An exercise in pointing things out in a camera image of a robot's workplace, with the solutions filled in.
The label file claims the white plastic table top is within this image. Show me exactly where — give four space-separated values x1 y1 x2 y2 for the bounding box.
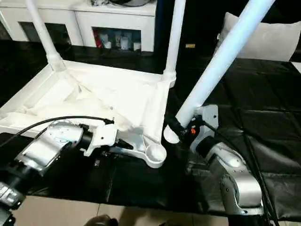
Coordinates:
0 60 177 169

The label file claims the white plastic table leg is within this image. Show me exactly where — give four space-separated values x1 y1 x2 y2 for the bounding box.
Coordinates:
163 0 276 144
162 0 187 81
26 0 67 72

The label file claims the black work mat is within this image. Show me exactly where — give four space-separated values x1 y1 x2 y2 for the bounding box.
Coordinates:
0 42 301 222

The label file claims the grey cushion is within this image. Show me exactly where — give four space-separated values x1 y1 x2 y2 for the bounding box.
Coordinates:
216 12 301 63

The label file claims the white glass-door sideboard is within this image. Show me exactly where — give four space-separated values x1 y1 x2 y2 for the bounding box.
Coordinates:
0 0 157 52

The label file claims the grey round appliance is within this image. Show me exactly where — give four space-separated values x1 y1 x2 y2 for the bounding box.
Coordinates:
90 0 157 8

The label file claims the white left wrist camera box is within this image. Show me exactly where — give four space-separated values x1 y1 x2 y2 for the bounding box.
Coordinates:
84 121 118 157

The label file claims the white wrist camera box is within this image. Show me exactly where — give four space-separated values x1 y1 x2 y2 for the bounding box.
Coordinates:
84 121 118 157
194 105 220 151

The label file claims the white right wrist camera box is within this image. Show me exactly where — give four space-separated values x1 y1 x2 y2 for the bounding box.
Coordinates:
194 105 220 151

